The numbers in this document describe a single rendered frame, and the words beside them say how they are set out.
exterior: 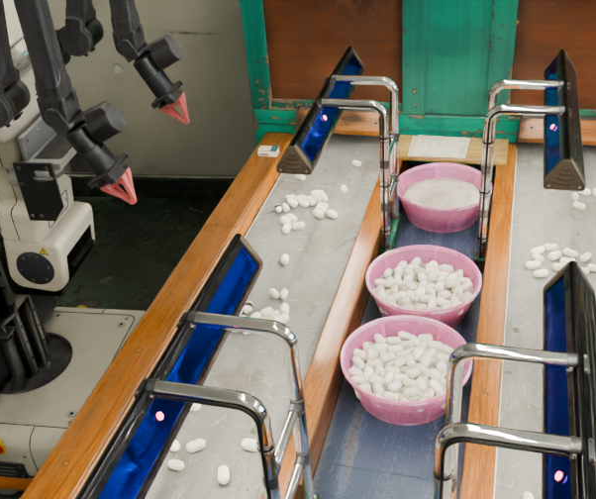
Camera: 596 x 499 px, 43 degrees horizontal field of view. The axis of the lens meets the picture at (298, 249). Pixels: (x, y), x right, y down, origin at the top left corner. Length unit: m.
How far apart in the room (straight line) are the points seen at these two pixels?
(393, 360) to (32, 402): 1.19
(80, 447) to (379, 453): 0.56
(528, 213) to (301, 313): 0.71
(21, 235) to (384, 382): 1.02
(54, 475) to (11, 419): 0.90
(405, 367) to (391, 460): 0.21
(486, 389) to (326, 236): 0.68
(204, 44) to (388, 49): 1.26
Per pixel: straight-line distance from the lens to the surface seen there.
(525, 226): 2.06
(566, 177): 1.61
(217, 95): 3.52
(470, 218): 2.13
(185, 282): 1.86
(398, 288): 1.83
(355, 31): 2.37
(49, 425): 2.31
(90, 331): 2.59
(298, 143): 1.66
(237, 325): 1.14
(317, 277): 1.86
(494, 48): 2.32
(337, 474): 1.50
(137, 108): 3.67
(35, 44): 1.65
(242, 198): 2.17
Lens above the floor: 1.83
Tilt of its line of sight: 34 degrees down
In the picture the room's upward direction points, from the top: 5 degrees counter-clockwise
